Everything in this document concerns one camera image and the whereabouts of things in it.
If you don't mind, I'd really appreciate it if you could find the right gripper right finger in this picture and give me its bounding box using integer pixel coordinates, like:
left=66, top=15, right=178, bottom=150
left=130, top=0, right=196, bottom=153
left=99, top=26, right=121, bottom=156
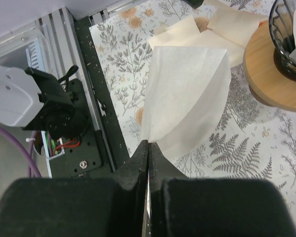
left=148, top=143, right=296, bottom=237

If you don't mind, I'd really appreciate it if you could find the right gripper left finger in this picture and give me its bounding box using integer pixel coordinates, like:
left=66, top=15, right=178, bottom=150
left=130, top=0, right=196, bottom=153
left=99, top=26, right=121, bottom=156
left=0, top=140, right=148, bottom=237

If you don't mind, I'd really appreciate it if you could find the wooden dripper ring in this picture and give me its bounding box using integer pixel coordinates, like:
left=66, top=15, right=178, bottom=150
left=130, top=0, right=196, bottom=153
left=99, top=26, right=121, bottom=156
left=243, top=22, right=296, bottom=113

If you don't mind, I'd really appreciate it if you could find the orange coffee filter pack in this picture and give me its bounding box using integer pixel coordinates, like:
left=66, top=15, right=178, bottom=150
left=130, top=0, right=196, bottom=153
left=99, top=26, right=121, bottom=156
left=148, top=8, right=267, bottom=67

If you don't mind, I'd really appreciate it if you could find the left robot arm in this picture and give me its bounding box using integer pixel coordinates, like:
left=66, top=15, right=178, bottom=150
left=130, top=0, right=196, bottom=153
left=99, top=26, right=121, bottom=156
left=0, top=65, right=89, bottom=139

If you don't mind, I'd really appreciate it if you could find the floral tablecloth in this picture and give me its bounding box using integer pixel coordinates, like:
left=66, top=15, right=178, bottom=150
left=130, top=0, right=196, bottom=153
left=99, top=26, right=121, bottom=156
left=90, top=0, right=296, bottom=225

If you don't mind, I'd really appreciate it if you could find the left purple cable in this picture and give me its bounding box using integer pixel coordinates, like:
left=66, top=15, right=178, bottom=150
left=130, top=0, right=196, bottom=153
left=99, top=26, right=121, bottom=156
left=0, top=122, right=42, bottom=178

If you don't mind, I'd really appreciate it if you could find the aluminium front rail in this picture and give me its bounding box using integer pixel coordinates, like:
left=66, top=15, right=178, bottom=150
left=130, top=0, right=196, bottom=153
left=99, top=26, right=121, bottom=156
left=36, top=7, right=115, bottom=178

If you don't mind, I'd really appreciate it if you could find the white slotted cable duct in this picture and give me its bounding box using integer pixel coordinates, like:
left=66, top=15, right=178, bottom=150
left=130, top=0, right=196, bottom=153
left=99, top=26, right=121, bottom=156
left=25, top=39, right=49, bottom=73

